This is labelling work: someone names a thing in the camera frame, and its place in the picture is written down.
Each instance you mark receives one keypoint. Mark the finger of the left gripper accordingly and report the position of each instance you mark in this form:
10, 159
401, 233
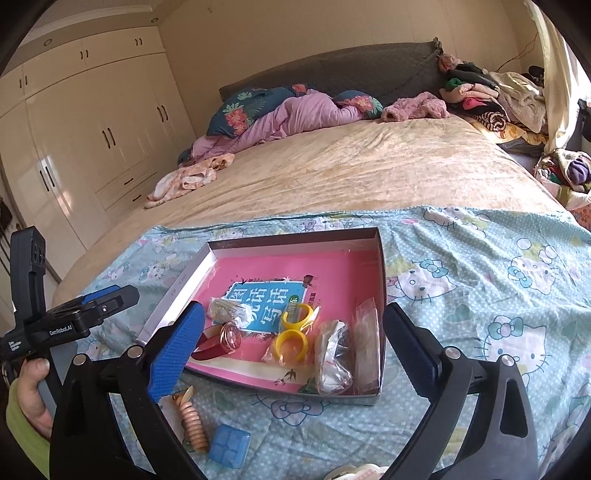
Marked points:
104, 303

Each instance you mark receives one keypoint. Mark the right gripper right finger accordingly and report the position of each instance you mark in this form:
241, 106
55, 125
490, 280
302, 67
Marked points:
418, 351

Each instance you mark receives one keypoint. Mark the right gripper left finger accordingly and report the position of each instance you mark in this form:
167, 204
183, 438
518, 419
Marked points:
174, 343

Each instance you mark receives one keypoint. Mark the beige spiral hair clip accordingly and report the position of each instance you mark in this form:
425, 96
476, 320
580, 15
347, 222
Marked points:
191, 422

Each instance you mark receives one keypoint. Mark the silver jewelry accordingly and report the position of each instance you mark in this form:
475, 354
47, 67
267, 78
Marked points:
333, 358

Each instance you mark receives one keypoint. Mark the blue square box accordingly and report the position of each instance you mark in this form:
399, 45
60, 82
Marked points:
229, 446

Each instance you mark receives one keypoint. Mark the cream pink cloud hair claw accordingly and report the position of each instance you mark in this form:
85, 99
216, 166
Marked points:
363, 472

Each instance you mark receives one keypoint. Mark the clear plastic jewelry bag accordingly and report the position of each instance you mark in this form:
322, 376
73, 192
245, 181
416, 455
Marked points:
367, 339

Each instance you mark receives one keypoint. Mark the green sleeve forearm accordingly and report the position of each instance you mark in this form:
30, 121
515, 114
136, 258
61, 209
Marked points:
35, 447

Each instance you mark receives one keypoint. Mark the left hand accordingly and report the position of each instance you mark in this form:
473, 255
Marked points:
29, 398

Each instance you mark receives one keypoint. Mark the grey cardboard box tray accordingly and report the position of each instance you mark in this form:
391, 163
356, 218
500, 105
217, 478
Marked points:
219, 339

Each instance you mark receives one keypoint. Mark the pink white garment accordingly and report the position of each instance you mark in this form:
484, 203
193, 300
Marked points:
186, 179

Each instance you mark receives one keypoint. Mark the cream wardrobe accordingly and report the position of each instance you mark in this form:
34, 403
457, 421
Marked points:
87, 129

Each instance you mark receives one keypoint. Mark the beige bed cover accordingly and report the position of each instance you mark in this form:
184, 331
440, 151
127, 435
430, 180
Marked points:
361, 166

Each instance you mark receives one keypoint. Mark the floral dark pillow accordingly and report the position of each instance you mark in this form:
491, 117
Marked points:
242, 109

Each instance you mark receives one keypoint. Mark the pink fuzzy garment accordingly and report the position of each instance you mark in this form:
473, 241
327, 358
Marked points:
424, 105

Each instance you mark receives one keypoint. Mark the pile of clothes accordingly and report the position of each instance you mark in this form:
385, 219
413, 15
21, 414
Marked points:
508, 105

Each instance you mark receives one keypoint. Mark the pink purple duvet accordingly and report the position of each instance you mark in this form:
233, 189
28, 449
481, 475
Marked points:
296, 115

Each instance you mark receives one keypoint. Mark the grey headboard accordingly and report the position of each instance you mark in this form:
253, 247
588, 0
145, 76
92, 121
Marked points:
388, 72

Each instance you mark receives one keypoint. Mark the cream curtain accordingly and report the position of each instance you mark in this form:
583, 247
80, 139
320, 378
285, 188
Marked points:
565, 81

